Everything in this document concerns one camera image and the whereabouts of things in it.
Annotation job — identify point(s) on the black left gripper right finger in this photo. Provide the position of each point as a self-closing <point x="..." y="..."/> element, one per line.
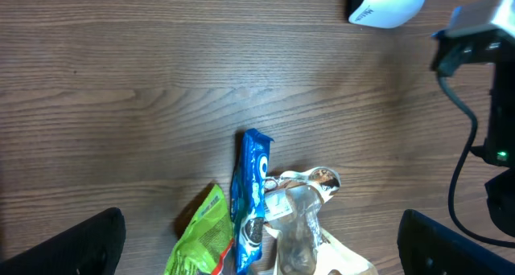
<point x="426" y="247"/>

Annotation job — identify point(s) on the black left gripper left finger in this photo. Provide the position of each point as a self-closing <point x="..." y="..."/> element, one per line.
<point x="93" y="246"/>

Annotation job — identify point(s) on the green snack bag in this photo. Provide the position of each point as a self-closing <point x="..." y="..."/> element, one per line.
<point x="206" y="246"/>

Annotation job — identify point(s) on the beige brown snack bag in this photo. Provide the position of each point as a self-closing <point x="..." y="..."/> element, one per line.
<point x="292" y="203"/>

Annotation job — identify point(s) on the blue Oreo cookie pack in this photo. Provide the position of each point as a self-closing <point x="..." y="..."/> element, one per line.
<point x="247" y="198"/>

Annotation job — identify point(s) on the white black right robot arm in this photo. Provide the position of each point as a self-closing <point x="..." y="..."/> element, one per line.
<point x="498" y="148"/>

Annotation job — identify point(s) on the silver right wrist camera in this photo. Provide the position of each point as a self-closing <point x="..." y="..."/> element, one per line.
<point x="478" y="33"/>

